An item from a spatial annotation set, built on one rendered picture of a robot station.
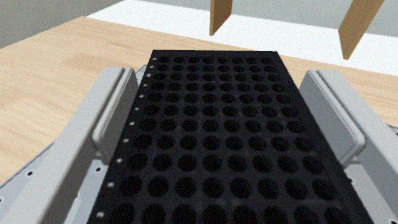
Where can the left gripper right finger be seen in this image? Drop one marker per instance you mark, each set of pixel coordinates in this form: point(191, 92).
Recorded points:
point(354, 131)

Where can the black well plate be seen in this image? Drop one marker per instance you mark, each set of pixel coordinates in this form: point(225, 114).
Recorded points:
point(201, 123)

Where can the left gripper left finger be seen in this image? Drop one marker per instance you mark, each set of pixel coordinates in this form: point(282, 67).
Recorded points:
point(92, 133)

